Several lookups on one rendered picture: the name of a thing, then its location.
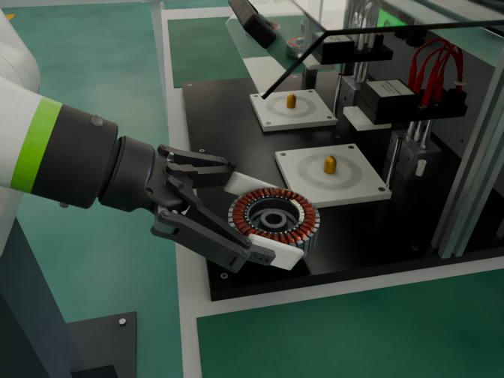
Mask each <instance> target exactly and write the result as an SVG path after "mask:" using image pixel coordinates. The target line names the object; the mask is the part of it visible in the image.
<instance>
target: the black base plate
mask: <svg viewBox="0 0 504 378"><path fill-rule="evenodd" d="M338 74H343V73H342V71H340V70H338V71H327V72H317V75H316V76H312V75H311V76H308V77H305V75H304V74H303V73H297V74H290V75H289V76H288V77H287V78H286V79H285V80H284V81H283V82H282V83H281V84H280V85H279V86H278V87H277V88H276V89H275V90H274V91H273V92H291V91H300V90H310V89H314V90H315V91H316V93H317V94H318V95H319V96H320V98H321V99H322V101H323V102H324V103H325V105H326V106H327V107H328V108H329V110H330V111H331V113H332V114H333V110H334V105H335V94H336V88H337V82H338ZM345 76H353V73H347V74H343V75H342V77H345ZM181 86H182V92H183V98H184V108H185V115H186V120H187V130H188V136H189V142H190V151H191V152H196V153H200V154H205V155H213V156H218V157H222V158H225V159H226V161H227V163H226V165H227V164H228V163H229V162H233V163H234V164H235V165H236V168H235V169H234V171H233V172H237V173H241V174H243V175H246V176H250V177H251V178H254V179H258V180H260V181H262V182H266V183H269V184H271V185H274V186H277V187H279V188H281V192H282V190H283V189H288V187H287V184H286V182H285V180H284V177H283V175H282V173H281V170H280V168H279V166H278V163H277V161H276V159H275V152H281V151H288V150H296V149H309V148H317V147H325V146H339V145H346V144H353V143H355V144H356V146H357V147H358V149H359V150H360V151H361V153H362V154H363V155H364V156H365V158H366V159H367V161H368V162H369V163H370V165H371V166H372V167H373V168H374V170H375V171H376V173H377V174H378V175H379V177H380V178H381V179H382V180H383V182H384V183H385V184H386V182H387V178H388V175H389V170H390V166H391V162H390V161H389V160H388V159H387V157H386V155H387V152H388V148H389V143H390V139H391V136H392V131H400V130H408V127H409V125H410V121H408V122H401V123H393V124H391V127H390V128H382V129H374V130H360V131H357V130H356V129H355V127H354V126H353V125H352V123H351V122H350V121H349V119H348V118H347V117H346V116H345V115H344V113H343V111H344V107H345V106H344V105H343V104H342V103H341V102H340V101H339V102H338V108H337V119H338V122H337V124H336V125H328V126H319V127H304V128H296V129H289V130H273V131H265V132H264V131H263V129H262V126H261V124H260V121H259V119H258V118H257V114H256V113H255V110H254V108H253V105H252V103H251V100H250V95H254V94H259V92H258V90H257V87H256V86H255V84H254V81H253V80H252V78H251V77H248V78H238V79H218V80H208V81H198V82H182V83H181ZM273 92H272V93H273ZM430 139H431V140H432V141H433V142H434V143H435V144H436V145H437V146H438V147H439V148H440V149H441V150H442V154H441V157H440V159H439V163H438V166H437V168H436V172H435V175H434V177H433V178H427V179H421V180H415V181H405V179H404V178H403V177H402V176H401V174H400V173H399V172H398V171H397V170H396V169H395V171H394V177H393V180H392V183H391V188H390V189H391V191H392V194H391V199H383V200H377V201H370V202H359V203H353V204H346V205H336V206H329V207H323V208H317V210H318V213H319V219H320V222H319V231H318V236H317V241H316V244H315V246H314V248H313V249H312V251H311V252H310V253H308V254H307V256H305V257H302V258H301V259H300V260H299V261H298V262H297V263H296V264H295V265H294V266H293V267H292V269H291V270H287V269H284V268H279V267H277V266H273V265H262V264H259V263H256V262H251V261H248V260H246V262H245V263H244V265H243V266H242V267H241V268H240V270H239V271H238V272H237V273H234V272H232V271H230V270H228V269H226V268H224V267H222V266H220V265H218V264H217V263H215V262H212V261H211V260H209V259H206V258H205V262H206V268H207V274H208V285H209V290H210V296H211V301H212V302H216V301H220V300H225V299H234V298H240V297H245V296H254V295H259V294H264V293H273V292H278V291H283V290H292V289H298V288H302V287H312V286H316V285H322V284H331V283H336V282H341V281H350V280H355V279H360V278H369V277H374V276H380V275H388V274H394V273H398V272H408V271H412V270H418V269H427V268H432V267H437V266H446V265H451V264H456V263H465V262H470V261H476V260H485V259H490V258H494V257H504V238H500V237H499V236H498V235H497V230H498V229H499V227H500V224H501V223H502V221H503V218H504V198H503V197H502V196H501V195H499V194H498V193H497V192H496V191H495V190H494V189H493V188H492V189H491V192H490V194H489V196H488V198H487V201H486V203H485V204H484V208H483V209H482V211H481V214H480V216H479V218H478V221H477V223H476V225H475V228H474V230H473V231H472V235H471V236H470V238H469V241H468V243H467V245H466V248H465V250H464V252H463V254H462V256H455V255H454V254H453V253H451V256H450V258H445V259H443V258H441V256H440V255H439V254H438V251H439V249H440V248H434V247H433V246H432V244H431V242H432V239H433V237H434V233H435V231H436V228H437V225H438V223H439V221H440V217H441V215H442V213H443V209H444V207H445V204H446V201H447V199H448V196H449V193H450V190H451V189H452V185H453V183H454V180H455V176H456V175H457V172H458V169H459V166H460V164H461V161H462V159H461V158H459V157H458V156H457V155H456V154H455V153H454V152H453V151H452V150H451V149H450V148H449V147H448V146H447V145H446V144H445V143H444V142H443V141H442V140H440V139H439V138H438V137H437V136H436V135H435V134H434V133H433V132H431V135H430ZM225 185H226V184H225ZM225 185H224V186H218V187H204V188H196V196H197V197H199V198H200V199H201V200H202V205H203V206H205V207H206V208H207V209H208V210H210V211H211V212H213V213H214V214H215V215H217V216H218V217H219V218H221V219H222V220H223V221H225V222H226V223H228V213H229V209H230V206H231V205H232V203H233V202H234V201H235V200H236V199H238V197H240V196H238V195H235V194H233V193H229V192H226V191H225V190H224V187H225ZM288 190H289V189H288Z"/></svg>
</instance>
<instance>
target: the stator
mask: <svg viewBox="0 0 504 378"><path fill-rule="evenodd" d="M259 217H260V222H256V221H255V220H256V219H257V218H259ZM287 219H288V220H290V221H291V222H292V223H293V225H294V226H289V225H288V223H287ZM228 224H229V225H230V226H231V227H233V228H234V229H236V230H238V231H239V232H240V233H241V234H242V235H244V236H246V237H248V236H249V235H250V234H251V233H252V234H254V235H257V236H262V237H264V238H267V239H271V240H273V241H276V242H280V243H283V244H285V245H290V246H293V247H295V248H299V249H302V250H303V252H304V254H303V256H302V257H305V256H307V254H309V253H310V252H311V251H312V249H314V246H315V244H316V243H317V236H318V231H319V226H320V214H319V213H318V210H317V208H316V206H315V205H314V204H312V202H311V201H310V200H309V199H308V198H307V197H305V196H302V195H301V194H300V193H296V192H295V191H293V190H290V191H289V190H288V189H283V190H282V192H281V188H279V187H276V190H275V188H274V187H270V188H269V189H268V188H267V187H264V188H262V189H260V188H258V189H255V190H250V191H248V193H244V194H243V196H242V195H241V196H239V197H238V199H236V200H235V201H234V202H233V203H232V205H231V206H230V208H229V213H228ZM302 257H301V258H302ZM301 258H300V259H301Z"/></svg>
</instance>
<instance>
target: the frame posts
mask: <svg viewBox="0 0 504 378"><path fill-rule="evenodd" d="M354 66H355V62H354V63H343V64H340V71H342V73H343V74H348V73H351V74H353V71H354ZM302 73H303V74H304V76H305V77H309V76H311V75H312V76H313V77H316V76H317V69H316V70H308V68H307V67H306V66H305V64H304V63H303V68H302ZM503 163H504V47H503V50H502V53H501V56H500V58H499V61H498V64H497V66H496V70H495V71H494V74H493V78H492V80H491V82H490V85H489V88H488V90H487V94H486V96H485V98H484V102H483V104H482V106H481V110H480V112H479V114H478V118H477V120H476V123H475V126H474V128H473V131H472V134H471V137H470V138H469V142H468V144H467V147H466V150H465V152H464V155H463V158H462V161H461V163H460V166H459V169H458V171H457V175H456V176H455V179H454V183H453V185H452V187H451V190H450V193H449V195H448V199H447V201H446V203H445V207H444V209H443V211H442V215H441V217H440V219H439V223H438V225H437V228H436V231H435V233H434V236H433V239H432V242H431V244H432V246H433V247H434V248H439V251H438V254H439V255H440V256H441V258H443V259H445V258H450V256H451V254H452V253H453V254H454V256H455V257H459V256H462V254H463V252H464V250H465V248H466V246H467V243H468V241H469V239H470V236H471V235H472V232H473V230H474V228H475V225H476V223H477V221H478V219H479V216H480V214H481V213H482V209H483V208H484V206H485V203H486V201H487V199H488V196H489V194H490V192H491V189H492V187H493V186H494V182H495V181H496V179H497V176H498V174H499V172H500V169H501V167H502V165H503ZM496 234H497V235H498V236H499V237H500V238H501V239H504V218H503V220H502V223H501V224H500V226H499V229H498V230H497V232H496Z"/></svg>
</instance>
